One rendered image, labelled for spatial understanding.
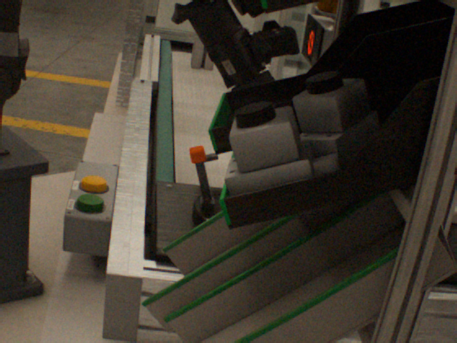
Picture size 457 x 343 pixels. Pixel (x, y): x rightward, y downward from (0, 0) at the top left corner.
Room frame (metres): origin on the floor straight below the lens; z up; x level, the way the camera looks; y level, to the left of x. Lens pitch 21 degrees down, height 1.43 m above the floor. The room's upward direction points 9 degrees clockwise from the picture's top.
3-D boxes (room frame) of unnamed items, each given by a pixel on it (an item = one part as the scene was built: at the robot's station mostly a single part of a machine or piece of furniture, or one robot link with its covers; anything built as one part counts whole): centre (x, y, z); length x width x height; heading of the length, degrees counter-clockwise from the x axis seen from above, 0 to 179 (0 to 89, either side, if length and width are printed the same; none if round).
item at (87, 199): (0.99, 0.18, 0.96); 0.04 x 0.04 x 0.02
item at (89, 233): (1.06, 0.19, 0.93); 0.21 x 0.07 x 0.06; 8
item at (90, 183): (1.06, 0.19, 0.96); 0.04 x 0.04 x 0.02
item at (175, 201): (1.00, -0.04, 0.96); 0.24 x 0.24 x 0.02; 8
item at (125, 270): (1.25, 0.15, 0.91); 0.89 x 0.06 x 0.11; 8
